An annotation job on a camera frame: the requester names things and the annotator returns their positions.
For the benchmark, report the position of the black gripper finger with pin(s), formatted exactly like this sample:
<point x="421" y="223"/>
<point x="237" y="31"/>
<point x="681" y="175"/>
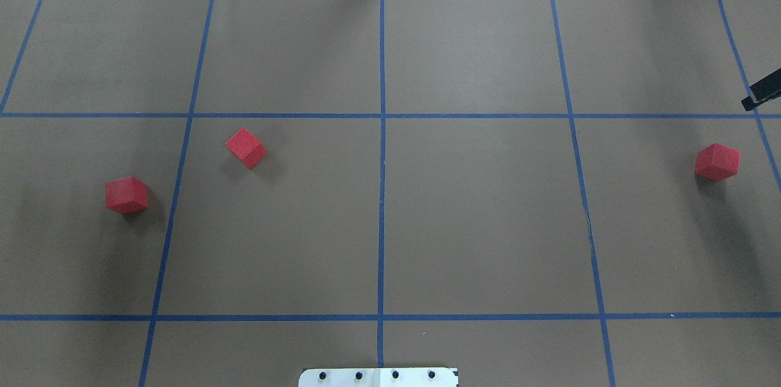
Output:
<point x="766" y="89"/>

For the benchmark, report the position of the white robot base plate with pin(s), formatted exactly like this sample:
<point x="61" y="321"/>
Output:
<point x="380" y="376"/>

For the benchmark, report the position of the red block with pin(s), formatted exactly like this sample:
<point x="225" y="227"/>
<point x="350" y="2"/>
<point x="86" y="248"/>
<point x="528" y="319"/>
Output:
<point x="247" y="148"/>
<point x="717" y="162"/>
<point x="126" y="195"/>

